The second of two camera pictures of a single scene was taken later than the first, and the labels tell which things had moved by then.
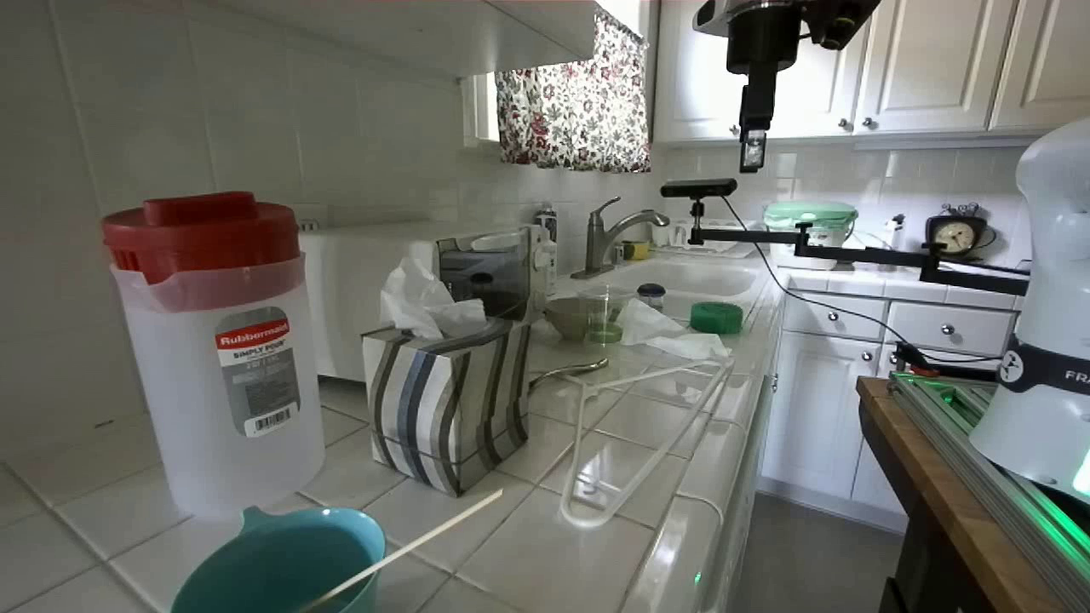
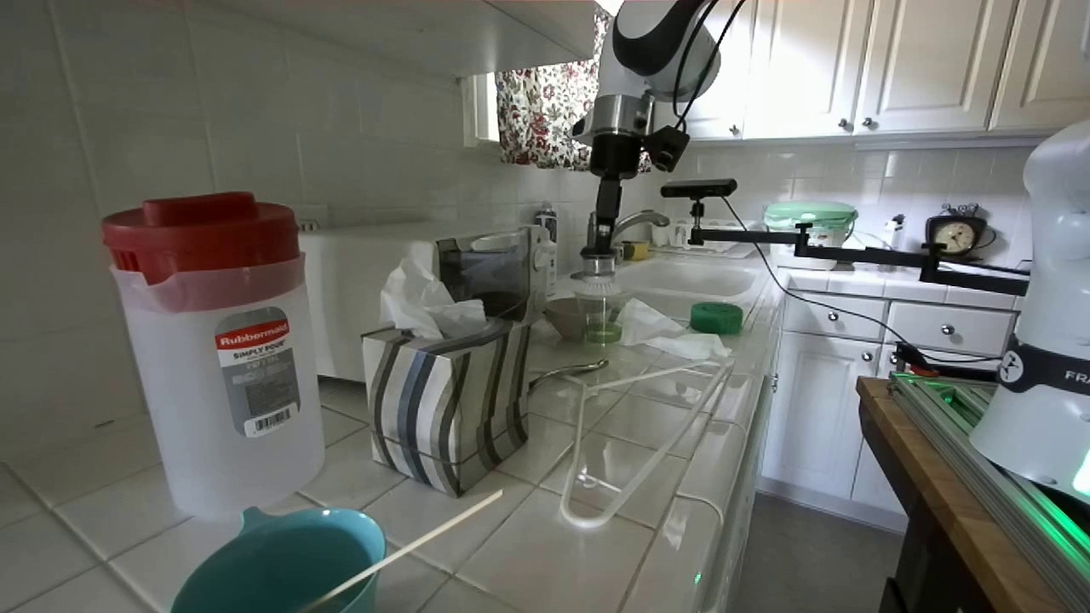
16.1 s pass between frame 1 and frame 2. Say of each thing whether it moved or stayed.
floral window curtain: stayed
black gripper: moved
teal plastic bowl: stayed
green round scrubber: stayed
